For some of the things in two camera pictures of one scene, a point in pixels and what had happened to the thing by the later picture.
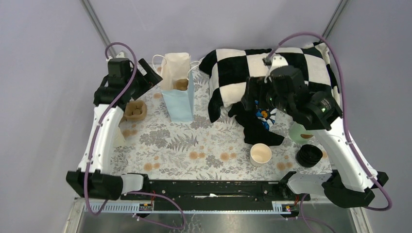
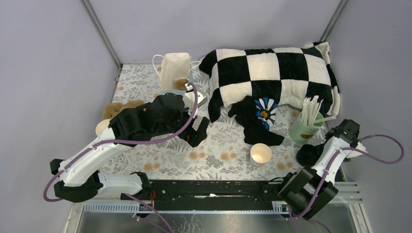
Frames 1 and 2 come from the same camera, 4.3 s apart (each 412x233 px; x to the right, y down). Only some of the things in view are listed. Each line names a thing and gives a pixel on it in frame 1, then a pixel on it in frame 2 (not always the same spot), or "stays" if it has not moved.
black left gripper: (151, 75) → (194, 137)
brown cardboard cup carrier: (180, 84) stays
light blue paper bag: (180, 104) stays
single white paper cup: (260, 153) stays
